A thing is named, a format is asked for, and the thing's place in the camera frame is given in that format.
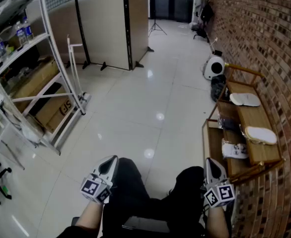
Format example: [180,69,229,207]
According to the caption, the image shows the large brown cardboard box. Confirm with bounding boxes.
[10,57,61,114]

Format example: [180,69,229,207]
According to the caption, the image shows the printed brown cardboard box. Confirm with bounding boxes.
[34,87,77,134]

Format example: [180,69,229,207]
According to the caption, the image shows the grey tablet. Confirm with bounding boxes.
[121,215,171,234]

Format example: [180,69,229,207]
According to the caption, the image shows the white round appliance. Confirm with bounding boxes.
[202,55,226,81]

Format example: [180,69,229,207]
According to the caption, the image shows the beige partition panel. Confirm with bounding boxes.
[53,0,155,71]

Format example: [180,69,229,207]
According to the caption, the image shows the white slipper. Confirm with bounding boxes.
[229,92,262,108]
[244,125,278,146]

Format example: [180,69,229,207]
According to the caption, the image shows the clear water bottle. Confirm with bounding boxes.
[22,17,35,42]
[14,22,28,47]
[0,35,7,60]

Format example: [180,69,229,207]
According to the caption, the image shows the white plastic bag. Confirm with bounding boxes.
[20,121,42,144]

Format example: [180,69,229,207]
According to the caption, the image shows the dark glass door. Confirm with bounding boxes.
[149,0,195,24]

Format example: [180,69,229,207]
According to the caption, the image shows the person's left forearm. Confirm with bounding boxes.
[74,200,104,234]

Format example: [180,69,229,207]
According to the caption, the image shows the wooden bench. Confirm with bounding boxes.
[201,62,286,184]

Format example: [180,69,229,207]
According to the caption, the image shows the black office chair base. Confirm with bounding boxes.
[0,161,13,206]

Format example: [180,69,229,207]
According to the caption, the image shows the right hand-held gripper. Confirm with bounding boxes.
[203,158,236,208]

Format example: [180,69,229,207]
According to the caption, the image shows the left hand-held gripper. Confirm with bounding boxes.
[80,155,120,205]

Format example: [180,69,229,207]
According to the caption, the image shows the white floor stand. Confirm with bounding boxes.
[67,34,92,110]

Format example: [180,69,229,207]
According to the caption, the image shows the white metal shelf rack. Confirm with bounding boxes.
[0,0,87,156]

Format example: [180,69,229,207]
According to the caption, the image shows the dark plastic package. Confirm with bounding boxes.
[218,117,241,131]

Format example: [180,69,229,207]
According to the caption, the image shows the black chair with dark coat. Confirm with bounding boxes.
[191,0,215,43]

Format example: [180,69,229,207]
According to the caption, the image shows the black bag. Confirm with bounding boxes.
[210,74,227,103]

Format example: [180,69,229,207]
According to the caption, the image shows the person's legs in black trousers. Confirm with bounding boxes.
[57,157,233,238]

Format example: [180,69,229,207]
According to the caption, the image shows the person's right forearm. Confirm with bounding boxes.
[206,206,230,238]

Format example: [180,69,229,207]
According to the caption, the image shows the black tripod light stand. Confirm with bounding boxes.
[146,0,168,38]

